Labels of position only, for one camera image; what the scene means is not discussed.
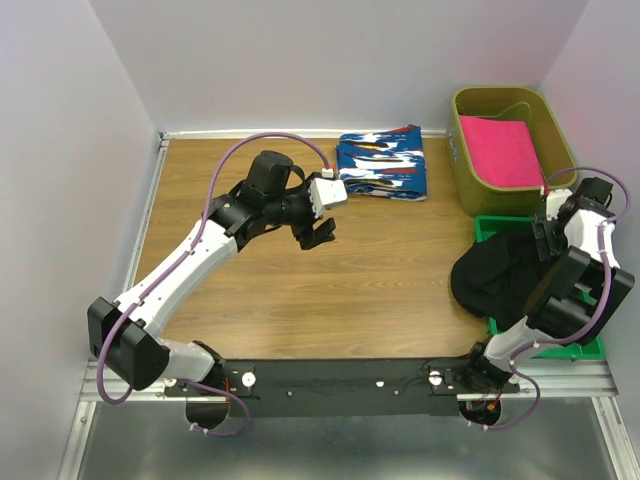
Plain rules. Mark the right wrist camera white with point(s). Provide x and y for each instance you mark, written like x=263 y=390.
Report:
x=553 y=199

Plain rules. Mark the olive green plastic bin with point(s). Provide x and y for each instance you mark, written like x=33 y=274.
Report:
x=506 y=103

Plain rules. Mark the blue white red patterned pants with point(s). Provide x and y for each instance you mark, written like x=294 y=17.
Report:
x=389 y=164

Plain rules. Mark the pink folded cloth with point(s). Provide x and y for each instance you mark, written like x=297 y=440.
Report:
x=502 y=152

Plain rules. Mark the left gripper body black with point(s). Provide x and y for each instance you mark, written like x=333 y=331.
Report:
x=296 y=211

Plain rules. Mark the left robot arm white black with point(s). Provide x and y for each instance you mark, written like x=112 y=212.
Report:
x=126 y=334

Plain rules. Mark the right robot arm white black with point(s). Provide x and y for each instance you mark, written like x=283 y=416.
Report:
x=578 y=294

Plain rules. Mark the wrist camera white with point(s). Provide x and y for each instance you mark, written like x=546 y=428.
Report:
x=553 y=199
x=326 y=194

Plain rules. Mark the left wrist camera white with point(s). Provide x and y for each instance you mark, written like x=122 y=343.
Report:
x=326 y=194

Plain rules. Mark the black garment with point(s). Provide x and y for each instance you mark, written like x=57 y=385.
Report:
x=495 y=277

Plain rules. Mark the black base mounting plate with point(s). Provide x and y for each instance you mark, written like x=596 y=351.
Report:
x=345 y=387

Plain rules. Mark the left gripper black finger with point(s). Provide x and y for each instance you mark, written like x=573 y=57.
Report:
x=325 y=231
x=312 y=238

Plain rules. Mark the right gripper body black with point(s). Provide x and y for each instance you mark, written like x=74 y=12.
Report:
x=555 y=238

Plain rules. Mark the green plastic tray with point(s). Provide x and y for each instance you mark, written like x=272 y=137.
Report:
x=486 y=226

